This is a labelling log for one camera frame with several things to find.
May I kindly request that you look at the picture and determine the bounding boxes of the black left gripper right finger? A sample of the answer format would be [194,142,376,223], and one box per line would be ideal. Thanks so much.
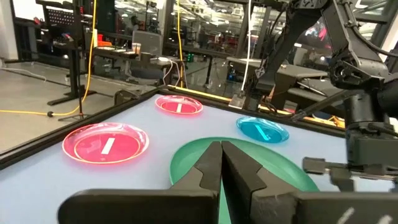
[221,140,398,224]

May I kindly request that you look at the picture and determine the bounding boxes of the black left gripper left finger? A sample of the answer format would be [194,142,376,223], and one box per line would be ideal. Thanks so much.
[57,141,223,224]

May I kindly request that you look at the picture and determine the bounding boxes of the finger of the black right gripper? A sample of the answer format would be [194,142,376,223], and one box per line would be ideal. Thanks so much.
[302,156,356,192]
[354,170,398,192]

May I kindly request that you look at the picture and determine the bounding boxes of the blue translucent plastic plate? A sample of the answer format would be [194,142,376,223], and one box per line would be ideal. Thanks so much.
[235,116,290,144]

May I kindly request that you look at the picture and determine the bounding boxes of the pink translucent plastic plate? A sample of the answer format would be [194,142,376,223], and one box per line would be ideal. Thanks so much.
[154,95,204,116]
[61,122,150,165]

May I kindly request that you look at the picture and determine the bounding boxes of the large green plastic plate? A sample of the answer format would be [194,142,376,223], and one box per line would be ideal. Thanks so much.
[169,136,320,224]

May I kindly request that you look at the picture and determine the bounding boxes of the grey-blue table mat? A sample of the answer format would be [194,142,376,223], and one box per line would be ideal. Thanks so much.
[0,93,396,224]

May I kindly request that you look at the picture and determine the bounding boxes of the grey workbench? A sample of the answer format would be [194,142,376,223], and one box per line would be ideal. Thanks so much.
[226,55,329,95]

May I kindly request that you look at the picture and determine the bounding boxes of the dark office desk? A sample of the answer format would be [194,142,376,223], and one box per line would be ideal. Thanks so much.
[91,45,175,90]

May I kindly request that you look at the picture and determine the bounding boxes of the black standing desk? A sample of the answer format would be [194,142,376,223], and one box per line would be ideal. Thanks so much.
[34,0,98,107]

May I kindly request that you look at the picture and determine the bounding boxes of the grey mesh office chair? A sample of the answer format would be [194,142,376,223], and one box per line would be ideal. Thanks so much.
[129,30,166,80]

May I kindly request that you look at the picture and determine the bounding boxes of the orange red box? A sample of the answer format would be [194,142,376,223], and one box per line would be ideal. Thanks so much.
[96,33,113,48]

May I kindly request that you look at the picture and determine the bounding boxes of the black table frame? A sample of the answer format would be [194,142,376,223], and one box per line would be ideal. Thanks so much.
[0,85,348,170]

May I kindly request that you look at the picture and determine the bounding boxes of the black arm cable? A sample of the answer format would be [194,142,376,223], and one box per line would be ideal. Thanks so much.
[348,15,398,58]

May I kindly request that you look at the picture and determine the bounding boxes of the black frame bracket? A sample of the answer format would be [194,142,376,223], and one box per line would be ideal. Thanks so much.
[113,89,141,106]

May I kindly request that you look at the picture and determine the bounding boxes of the grey metal base plate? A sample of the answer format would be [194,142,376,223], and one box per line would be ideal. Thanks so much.
[228,93,248,110]

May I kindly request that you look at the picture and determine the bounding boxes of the yellow cable with black connector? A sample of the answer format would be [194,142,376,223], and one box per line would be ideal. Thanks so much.
[0,0,98,118]

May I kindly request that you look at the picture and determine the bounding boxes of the white cable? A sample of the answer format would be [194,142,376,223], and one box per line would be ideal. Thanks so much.
[239,0,252,93]

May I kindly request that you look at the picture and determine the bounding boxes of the thin yellow cable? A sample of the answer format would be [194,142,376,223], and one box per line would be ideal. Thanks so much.
[175,0,185,88]

